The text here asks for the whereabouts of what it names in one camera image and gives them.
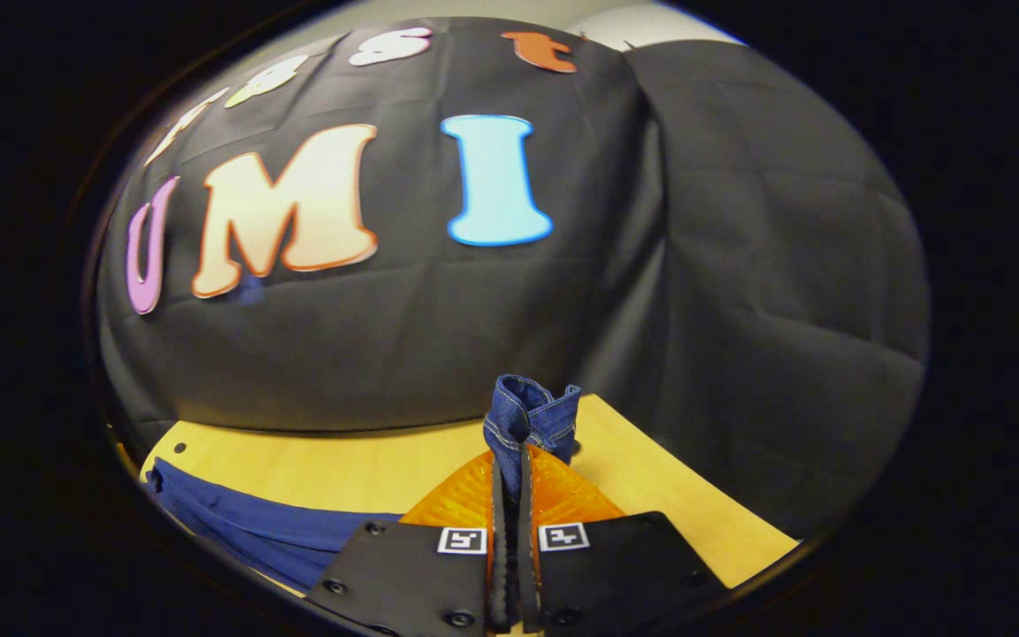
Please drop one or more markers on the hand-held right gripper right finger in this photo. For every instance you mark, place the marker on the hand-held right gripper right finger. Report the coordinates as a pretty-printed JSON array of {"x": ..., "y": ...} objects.
[{"x": 529, "y": 566}]

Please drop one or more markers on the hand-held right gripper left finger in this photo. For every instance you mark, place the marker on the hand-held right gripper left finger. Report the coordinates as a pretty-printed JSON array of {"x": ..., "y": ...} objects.
[{"x": 499, "y": 566}]

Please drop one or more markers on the blue denim jeans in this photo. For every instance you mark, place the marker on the blue denim jeans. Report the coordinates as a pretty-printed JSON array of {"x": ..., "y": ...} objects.
[{"x": 532, "y": 411}]

